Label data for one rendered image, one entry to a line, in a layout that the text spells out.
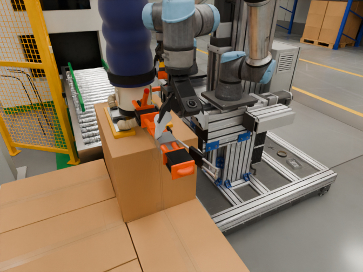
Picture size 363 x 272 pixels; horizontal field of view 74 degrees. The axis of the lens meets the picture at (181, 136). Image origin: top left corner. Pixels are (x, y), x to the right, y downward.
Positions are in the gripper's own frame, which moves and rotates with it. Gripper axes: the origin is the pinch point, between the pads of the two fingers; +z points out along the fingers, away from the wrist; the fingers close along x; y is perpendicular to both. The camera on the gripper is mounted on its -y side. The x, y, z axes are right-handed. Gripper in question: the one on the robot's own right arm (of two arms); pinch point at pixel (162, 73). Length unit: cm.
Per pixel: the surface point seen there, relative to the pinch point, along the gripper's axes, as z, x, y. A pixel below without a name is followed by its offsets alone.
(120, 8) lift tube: -39, -30, 40
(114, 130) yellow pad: 12, -39, 41
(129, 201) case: 41, -40, 60
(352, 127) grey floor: 105, 264, -19
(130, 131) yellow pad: 12, -33, 45
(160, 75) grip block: 0.0, -3.1, 3.9
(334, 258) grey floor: 109, 82, 97
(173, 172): 2, -30, 94
